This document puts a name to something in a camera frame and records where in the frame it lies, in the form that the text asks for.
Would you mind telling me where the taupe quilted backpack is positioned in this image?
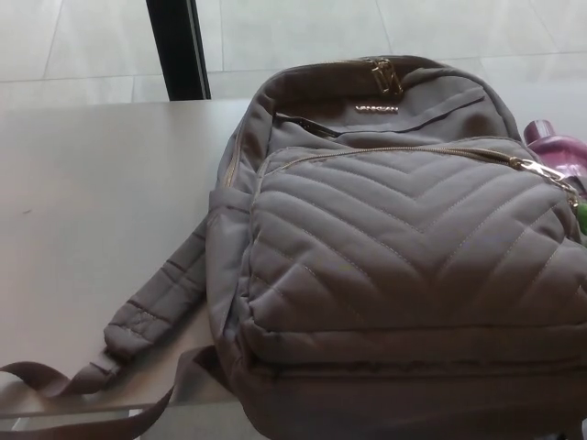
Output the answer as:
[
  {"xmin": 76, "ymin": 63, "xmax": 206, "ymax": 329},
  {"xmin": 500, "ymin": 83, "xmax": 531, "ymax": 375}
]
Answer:
[{"xmin": 0, "ymin": 54, "xmax": 587, "ymax": 440}]

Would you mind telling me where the purple plastic bottle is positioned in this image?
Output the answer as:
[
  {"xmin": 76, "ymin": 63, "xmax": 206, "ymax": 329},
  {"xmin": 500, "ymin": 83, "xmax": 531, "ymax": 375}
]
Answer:
[{"xmin": 522, "ymin": 118, "xmax": 587, "ymax": 185}]

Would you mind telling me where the black vertical post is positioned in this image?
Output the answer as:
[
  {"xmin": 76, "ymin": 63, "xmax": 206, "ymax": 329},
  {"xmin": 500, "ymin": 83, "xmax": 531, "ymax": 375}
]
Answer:
[{"xmin": 145, "ymin": 0, "xmax": 213, "ymax": 102}]

